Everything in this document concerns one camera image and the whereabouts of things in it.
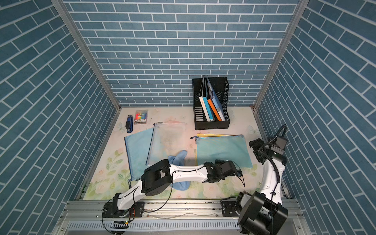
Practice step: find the blue folder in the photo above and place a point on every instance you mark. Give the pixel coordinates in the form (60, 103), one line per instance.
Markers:
(215, 100)

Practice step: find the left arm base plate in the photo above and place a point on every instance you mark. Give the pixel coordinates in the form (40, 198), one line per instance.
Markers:
(110, 211)

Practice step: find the light blue mesh document bag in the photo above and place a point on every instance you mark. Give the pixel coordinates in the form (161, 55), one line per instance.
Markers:
(232, 148)

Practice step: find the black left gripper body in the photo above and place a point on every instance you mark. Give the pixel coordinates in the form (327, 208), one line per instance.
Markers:
(218, 162)

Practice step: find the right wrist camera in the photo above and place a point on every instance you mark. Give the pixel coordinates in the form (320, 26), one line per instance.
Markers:
(278, 144)

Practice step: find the orange book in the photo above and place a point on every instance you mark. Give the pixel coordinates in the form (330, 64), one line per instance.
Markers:
(214, 110)

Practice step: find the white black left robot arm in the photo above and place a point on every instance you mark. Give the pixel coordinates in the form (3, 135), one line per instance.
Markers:
(161, 175)

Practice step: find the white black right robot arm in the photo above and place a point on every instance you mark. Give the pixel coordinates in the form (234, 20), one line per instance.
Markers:
(262, 213)

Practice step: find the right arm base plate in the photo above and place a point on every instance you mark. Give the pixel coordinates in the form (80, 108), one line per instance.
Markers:
(230, 208)

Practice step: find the yellow mesh document bag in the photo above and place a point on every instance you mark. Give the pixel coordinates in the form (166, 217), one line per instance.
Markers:
(214, 135)

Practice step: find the aluminium corner post left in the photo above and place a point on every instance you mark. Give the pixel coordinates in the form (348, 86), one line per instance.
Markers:
(74, 31)

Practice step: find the clear mesh document bag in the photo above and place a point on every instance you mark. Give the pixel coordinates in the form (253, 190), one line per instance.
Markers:
(168, 139)

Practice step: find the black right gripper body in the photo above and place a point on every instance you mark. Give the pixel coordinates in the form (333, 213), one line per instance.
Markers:
(259, 147)

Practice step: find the blue stapler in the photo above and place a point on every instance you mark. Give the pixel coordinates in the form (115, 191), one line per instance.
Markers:
(129, 124)

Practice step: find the blue microfiber cloth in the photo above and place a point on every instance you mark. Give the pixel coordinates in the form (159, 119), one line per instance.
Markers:
(179, 160)

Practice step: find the aluminium front rail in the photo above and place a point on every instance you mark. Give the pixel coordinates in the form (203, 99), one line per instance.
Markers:
(157, 215)

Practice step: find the colourful marker pack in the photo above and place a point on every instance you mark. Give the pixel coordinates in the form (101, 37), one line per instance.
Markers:
(141, 117)

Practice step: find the black mesh file holder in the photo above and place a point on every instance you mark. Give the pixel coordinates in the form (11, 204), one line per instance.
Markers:
(200, 89)

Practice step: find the aluminium corner post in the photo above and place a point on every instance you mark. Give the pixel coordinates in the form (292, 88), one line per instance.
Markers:
(74, 31)
(298, 12)

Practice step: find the blue document bag far left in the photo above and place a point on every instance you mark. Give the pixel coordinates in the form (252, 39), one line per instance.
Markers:
(137, 148)

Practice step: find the aluminium corner post right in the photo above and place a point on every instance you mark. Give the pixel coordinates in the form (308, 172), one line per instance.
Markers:
(298, 12)

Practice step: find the teal book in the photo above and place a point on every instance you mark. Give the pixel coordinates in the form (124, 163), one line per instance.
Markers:
(208, 109)

